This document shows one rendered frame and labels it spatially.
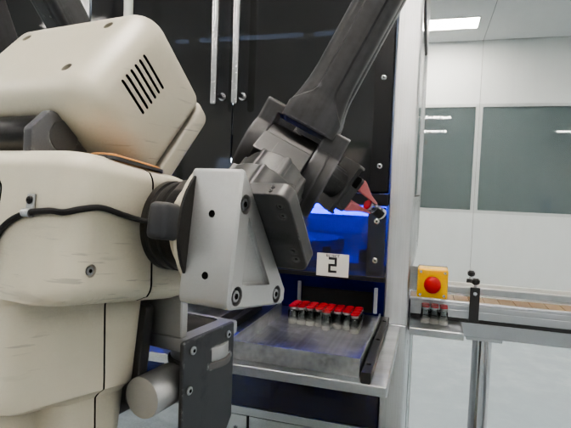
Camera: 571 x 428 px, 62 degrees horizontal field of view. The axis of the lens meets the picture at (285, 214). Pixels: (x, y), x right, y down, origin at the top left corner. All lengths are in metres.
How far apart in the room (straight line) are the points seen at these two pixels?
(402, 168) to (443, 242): 4.65
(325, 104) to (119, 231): 0.25
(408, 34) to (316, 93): 0.78
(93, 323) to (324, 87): 0.33
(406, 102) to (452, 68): 4.76
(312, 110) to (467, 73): 5.50
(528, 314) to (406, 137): 0.55
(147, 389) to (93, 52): 0.34
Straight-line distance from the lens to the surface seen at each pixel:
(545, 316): 1.40
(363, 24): 0.54
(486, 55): 6.06
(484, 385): 1.47
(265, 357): 0.95
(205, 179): 0.40
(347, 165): 0.91
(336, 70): 0.53
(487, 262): 5.91
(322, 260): 1.26
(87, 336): 0.51
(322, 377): 0.91
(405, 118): 1.24
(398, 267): 1.24
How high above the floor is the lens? 1.21
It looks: 3 degrees down
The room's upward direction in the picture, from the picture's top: 2 degrees clockwise
